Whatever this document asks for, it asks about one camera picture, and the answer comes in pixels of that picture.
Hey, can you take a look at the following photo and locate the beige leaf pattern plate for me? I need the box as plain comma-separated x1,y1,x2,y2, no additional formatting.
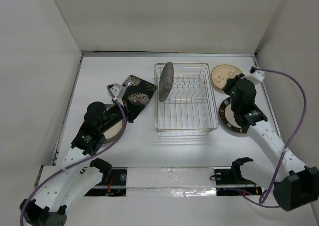
211,64,243,90

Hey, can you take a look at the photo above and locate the black floral square plate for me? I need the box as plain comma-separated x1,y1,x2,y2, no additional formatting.
122,75,157,123

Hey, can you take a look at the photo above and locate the grey reindeer round plate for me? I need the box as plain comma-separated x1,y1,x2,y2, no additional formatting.
158,62,174,102

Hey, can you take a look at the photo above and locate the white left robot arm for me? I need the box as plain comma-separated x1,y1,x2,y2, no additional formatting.
19,99,132,226

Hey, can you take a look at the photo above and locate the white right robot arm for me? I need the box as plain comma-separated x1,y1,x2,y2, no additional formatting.
223,76,319,211

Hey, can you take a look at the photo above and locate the cream plate black glossy rim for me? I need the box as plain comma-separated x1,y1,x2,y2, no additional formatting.
219,97,246,134

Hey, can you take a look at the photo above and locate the cream plate brown rim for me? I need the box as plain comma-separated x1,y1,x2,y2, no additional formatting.
102,103,127,144

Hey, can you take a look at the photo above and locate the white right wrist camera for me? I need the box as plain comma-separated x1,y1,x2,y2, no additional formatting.
247,67,265,85

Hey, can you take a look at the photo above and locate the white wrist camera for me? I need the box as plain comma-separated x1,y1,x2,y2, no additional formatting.
107,83,127,102
247,67,265,85

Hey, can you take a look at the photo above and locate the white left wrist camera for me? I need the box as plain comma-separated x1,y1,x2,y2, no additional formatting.
107,83,127,102

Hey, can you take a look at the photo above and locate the steel wire dish rack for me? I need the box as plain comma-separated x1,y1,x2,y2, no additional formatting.
154,62,219,136

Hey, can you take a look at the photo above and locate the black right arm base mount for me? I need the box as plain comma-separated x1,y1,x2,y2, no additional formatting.
209,157,262,196

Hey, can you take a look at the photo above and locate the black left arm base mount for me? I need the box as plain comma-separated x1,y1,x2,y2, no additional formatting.
85,158,127,197

